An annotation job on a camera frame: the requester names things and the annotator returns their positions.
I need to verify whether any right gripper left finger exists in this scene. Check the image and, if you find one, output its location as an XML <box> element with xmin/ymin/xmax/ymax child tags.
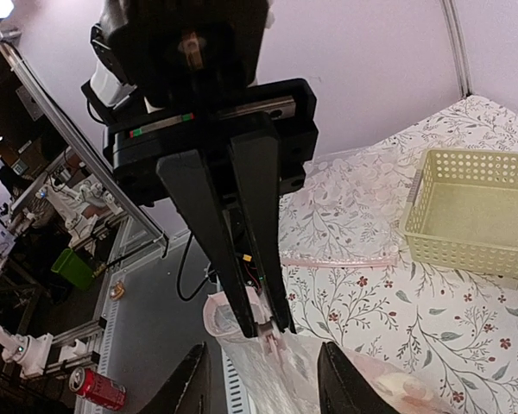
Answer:
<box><xmin>140</xmin><ymin>342</ymin><xmax>212</xmax><ymax>414</ymax></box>

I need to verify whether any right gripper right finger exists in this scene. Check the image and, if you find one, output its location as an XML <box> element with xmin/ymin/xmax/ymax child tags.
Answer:
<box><xmin>317</xmin><ymin>342</ymin><xmax>397</xmax><ymax>414</ymax></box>

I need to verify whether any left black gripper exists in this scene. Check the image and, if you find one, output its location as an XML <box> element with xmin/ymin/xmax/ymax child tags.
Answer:
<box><xmin>103</xmin><ymin>78</ymin><xmax>319</xmax><ymax>338</ymax></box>

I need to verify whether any clear zip top bag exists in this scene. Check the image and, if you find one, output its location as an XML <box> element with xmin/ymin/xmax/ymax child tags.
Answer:
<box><xmin>203</xmin><ymin>292</ymin><xmax>453</xmax><ymax>413</ymax></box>

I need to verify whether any white toy garlic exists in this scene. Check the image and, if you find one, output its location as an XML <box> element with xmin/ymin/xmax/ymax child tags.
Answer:
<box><xmin>373</xmin><ymin>372</ymin><xmax>433</xmax><ymax>401</ymax></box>

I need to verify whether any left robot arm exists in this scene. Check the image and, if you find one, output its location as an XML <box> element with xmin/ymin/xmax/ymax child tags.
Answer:
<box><xmin>83</xmin><ymin>18</ymin><xmax>318</xmax><ymax>337</ymax></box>

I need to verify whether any left clear dotted bag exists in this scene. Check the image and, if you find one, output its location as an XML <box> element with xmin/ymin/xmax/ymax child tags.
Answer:
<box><xmin>279</xmin><ymin>149</ymin><xmax>419</xmax><ymax>268</ymax></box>

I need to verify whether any red soda can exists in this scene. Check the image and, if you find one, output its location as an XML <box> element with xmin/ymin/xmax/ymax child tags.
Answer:
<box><xmin>68</xmin><ymin>367</ymin><xmax>127</xmax><ymax>411</ymax></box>

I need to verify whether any floral table mat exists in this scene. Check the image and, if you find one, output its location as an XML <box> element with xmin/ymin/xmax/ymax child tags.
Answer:
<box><xmin>282</xmin><ymin>96</ymin><xmax>518</xmax><ymax>413</ymax></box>

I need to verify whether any green plastic bin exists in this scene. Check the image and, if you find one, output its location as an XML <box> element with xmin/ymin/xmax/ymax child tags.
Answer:
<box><xmin>51</xmin><ymin>248</ymin><xmax>94</xmax><ymax>291</ymax></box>

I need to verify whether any green perforated plastic basket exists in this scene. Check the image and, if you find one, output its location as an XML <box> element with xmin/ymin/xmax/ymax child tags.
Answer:
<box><xmin>400</xmin><ymin>148</ymin><xmax>518</xmax><ymax>277</ymax></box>

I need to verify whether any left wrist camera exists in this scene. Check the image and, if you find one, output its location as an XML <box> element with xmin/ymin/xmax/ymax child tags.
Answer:
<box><xmin>92</xmin><ymin>1</ymin><xmax>270</xmax><ymax>108</ymax></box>

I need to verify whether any left aluminium frame post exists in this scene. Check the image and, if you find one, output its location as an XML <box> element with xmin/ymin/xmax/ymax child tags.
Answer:
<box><xmin>440</xmin><ymin>0</ymin><xmax>473</xmax><ymax>98</ymax></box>

